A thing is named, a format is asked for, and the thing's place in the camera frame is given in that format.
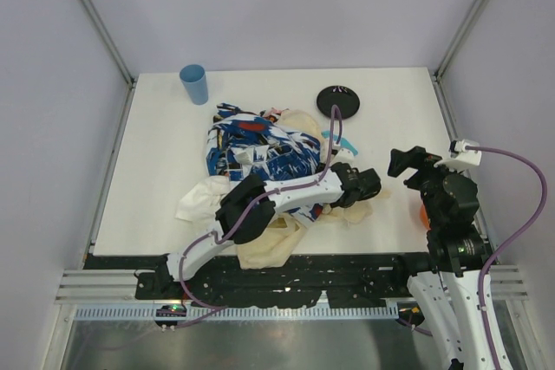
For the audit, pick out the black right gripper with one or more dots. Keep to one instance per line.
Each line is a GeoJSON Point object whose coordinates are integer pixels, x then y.
{"type": "Point", "coordinates": [416, 169]}

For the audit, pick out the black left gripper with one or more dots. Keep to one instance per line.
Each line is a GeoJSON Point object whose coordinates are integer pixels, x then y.
{"type": "Point", "coordinates": [364, 184]}

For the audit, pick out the teal cloth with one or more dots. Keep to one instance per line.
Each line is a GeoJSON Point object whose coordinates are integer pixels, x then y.
{"type": "Point", "coordinates": [344, 143]}

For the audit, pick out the cream cloth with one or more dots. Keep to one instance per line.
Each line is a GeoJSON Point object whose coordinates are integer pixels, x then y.
{"type": "Point", "coordinates": [274, 247]}

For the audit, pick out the blue white red patterned cloth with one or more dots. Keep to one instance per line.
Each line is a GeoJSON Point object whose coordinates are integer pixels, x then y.
{"type": "Point", "coordinates": [240, 143]}

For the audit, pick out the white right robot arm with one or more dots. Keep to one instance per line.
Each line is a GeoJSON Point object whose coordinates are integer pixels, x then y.
{"type": "Point", "coordinates": [449, 286]}

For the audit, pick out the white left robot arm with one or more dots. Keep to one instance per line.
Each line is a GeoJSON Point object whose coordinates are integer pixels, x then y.
{"type": "Point", "coordinates": [248, 209]}

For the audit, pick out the pink patterned cloth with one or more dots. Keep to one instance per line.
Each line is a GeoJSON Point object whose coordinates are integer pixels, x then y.
{"type": "Point", "coordinates": [273, 114]}

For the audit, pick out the orange plastic cup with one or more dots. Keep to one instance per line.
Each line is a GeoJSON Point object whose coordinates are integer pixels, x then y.
{"type": "Point", "coordinates": [424, 217]}

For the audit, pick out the black round plate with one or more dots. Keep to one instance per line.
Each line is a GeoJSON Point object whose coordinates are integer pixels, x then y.
{"type": "Point", "coordinates": [346, 99]}

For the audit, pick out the blue plastic cup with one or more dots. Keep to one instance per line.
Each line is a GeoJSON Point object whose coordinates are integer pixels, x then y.
{"type": "Point", "coordinates": [193, 78]}

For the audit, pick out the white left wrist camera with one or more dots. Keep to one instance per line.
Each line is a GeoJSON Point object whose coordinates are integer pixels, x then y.
{"type": "Point", "coordinates": [344, 155]}

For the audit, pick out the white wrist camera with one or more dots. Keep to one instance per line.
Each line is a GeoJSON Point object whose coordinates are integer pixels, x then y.
{"type": "Point", "coordinates": [344, 155]}
{"type": "Point", "coordinates": [463, 155]}

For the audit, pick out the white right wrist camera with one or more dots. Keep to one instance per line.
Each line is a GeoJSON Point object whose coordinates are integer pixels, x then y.
{"type": "Point", "coordinates": [463, 155]}

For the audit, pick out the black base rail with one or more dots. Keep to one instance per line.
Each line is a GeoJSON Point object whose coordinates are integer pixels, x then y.
{"type": "Point", "coordinates": [348, 280]}

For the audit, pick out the white slotted cable duct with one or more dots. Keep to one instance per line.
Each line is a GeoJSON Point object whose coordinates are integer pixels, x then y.
{"type": "Point", "coordinates": [145, 312]}

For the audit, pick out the right aluminium frame post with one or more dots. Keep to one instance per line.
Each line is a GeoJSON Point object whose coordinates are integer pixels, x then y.
{"type": "Point", "coordinates": [463, 31]}

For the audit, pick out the aluminium frame post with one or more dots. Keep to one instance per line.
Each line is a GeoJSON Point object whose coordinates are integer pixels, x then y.
{"type": "Point", "coordinates": [463, 31]}
{"type": "Point", "coordinates": [107, 40]}

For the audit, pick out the left aluminium frame post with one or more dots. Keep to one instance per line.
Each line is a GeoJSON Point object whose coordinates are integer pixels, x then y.
{"type": "Point", "coordinates": [107, 40]}

